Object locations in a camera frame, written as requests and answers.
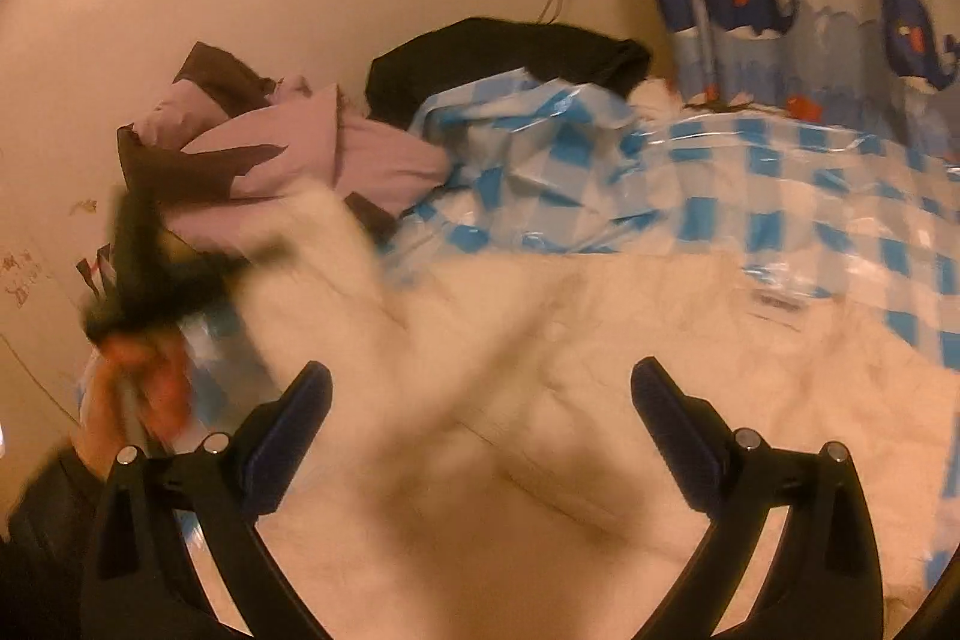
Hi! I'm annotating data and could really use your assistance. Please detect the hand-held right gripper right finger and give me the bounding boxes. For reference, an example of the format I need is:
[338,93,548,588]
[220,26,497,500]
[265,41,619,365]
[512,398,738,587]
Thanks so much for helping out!
[632,356,886,640]

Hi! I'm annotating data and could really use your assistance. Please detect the blue checkered plastic storage bag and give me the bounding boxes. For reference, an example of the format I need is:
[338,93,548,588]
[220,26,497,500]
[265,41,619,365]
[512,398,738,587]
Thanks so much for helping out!
[172,77,960,386]

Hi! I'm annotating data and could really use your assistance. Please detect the person's left hand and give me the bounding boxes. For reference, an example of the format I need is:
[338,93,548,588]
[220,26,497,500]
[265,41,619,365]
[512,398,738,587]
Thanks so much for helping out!
[73,340,190,480]

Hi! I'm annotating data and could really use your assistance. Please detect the brown pink cloth bundle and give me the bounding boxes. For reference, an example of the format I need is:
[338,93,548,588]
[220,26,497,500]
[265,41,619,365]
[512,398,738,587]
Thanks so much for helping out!
[116,40,455,251]

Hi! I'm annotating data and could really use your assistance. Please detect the whale print curtain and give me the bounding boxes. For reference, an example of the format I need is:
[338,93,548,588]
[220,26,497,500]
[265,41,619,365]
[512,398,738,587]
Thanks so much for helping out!
[615,0,960,169]

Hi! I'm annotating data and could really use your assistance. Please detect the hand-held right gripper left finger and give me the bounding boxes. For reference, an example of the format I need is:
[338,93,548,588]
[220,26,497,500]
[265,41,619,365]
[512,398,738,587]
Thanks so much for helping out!
[79,361,333,640]

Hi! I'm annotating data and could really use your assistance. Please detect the cream quilted blanket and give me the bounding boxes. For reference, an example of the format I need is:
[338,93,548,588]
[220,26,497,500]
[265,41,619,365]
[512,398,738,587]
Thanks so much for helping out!
[169,186,960,640]

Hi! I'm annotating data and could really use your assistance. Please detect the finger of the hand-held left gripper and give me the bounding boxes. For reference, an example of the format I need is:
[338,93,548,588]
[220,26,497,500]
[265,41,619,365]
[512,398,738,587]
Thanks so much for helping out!
[221,239,295,285]

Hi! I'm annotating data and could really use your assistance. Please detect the black garment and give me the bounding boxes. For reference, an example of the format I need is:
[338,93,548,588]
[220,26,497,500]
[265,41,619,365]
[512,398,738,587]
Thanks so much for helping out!
[365,17,652,131]

